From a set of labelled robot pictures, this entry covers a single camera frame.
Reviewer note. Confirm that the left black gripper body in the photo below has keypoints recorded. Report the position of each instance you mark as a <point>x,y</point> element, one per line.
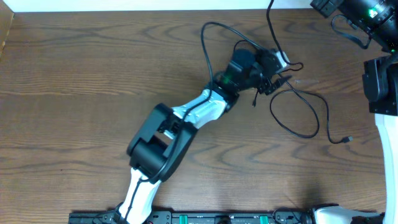
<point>269,84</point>

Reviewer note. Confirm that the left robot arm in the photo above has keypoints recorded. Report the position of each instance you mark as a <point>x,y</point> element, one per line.
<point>160,144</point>

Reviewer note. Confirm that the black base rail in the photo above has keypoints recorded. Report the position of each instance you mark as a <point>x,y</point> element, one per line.
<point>283,216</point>

